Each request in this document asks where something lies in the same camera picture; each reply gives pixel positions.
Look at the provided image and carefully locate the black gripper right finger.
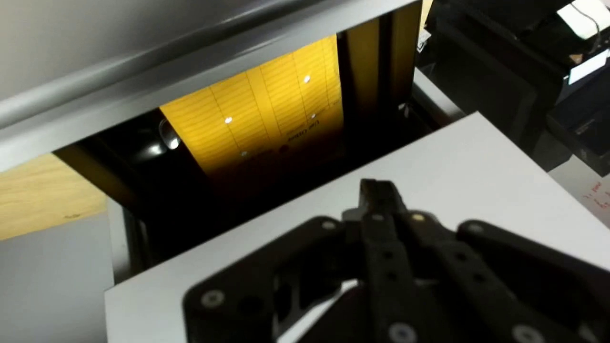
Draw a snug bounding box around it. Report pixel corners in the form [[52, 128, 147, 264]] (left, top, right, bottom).
[[380, 180, 610, 343]]

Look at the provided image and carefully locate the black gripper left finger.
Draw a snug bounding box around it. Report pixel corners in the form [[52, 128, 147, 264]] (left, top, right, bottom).
[[181, 180, 387, 343]]

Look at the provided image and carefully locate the gray cabinet drawer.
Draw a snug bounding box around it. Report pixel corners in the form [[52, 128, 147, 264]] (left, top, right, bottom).
[[56, 35, 610, 343], [0, 0, 420, 176]]

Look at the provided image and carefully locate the gray under-table drawer cabinet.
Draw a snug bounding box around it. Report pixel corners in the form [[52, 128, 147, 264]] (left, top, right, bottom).
[[0, 212, 130, 343]]

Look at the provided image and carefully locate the yellow hanging file folder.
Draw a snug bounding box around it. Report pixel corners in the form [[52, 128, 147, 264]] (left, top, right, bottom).
[[158, 35, 345, 182]]

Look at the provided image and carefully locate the white paper sheet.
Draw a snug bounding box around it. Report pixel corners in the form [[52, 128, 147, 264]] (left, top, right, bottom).
[[557, 0, 610, 43]]

